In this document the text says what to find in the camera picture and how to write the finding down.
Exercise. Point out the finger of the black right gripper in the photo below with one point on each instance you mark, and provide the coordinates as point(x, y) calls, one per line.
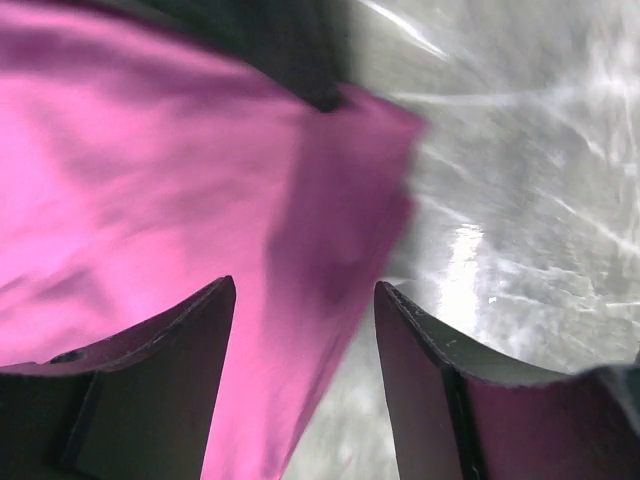
point(300, 44)

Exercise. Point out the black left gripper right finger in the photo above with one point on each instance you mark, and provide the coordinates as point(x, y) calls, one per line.
point(461, 410)

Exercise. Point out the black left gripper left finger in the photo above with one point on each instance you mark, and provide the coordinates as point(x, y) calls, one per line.
point(136, 405)

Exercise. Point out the purple cloth napkin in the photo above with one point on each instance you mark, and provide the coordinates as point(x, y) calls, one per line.
point(136, 168)

